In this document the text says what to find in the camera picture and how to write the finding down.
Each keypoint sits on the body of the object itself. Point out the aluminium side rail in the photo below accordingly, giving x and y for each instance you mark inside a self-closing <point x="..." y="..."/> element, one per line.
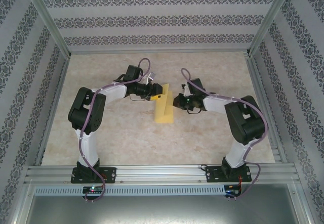
<point x="61" y="82"/>
<point x="257" y="82"/>

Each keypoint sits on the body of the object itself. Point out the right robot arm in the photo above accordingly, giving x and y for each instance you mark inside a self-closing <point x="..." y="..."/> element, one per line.
<point x="215" y="105"/>

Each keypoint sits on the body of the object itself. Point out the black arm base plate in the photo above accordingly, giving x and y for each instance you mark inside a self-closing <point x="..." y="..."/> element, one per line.
<point x="111" y="174"/>
<point x="212" y="174"/>

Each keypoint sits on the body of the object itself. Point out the grey metal panel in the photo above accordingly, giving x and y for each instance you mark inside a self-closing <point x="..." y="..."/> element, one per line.
<point x="162" y="211"/>

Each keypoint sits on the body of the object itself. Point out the small circuit board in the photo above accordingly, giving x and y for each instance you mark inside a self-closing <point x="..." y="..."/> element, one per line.
<point x="93" y="189"/>
<point x="231" y="192"/>

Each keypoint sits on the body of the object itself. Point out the aluminium frame post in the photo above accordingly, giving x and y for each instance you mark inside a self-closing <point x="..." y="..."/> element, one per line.
<point x="268" y="19"/>
<point x="50" y="21"/>

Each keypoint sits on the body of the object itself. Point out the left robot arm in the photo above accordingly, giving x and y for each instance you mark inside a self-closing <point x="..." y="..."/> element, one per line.
<point x="114" y="93"/>

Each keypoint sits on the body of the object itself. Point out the yellow cloth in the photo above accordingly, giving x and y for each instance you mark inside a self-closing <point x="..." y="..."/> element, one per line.
<point x="164" y="112"/>

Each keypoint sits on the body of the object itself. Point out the short aluminium wall rail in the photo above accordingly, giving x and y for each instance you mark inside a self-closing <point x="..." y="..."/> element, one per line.
<point x="159" y="51"/>

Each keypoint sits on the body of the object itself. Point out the wide aluminium mounting rail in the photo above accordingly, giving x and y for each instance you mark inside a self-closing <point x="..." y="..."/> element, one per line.
<point x="162" y="173"/>

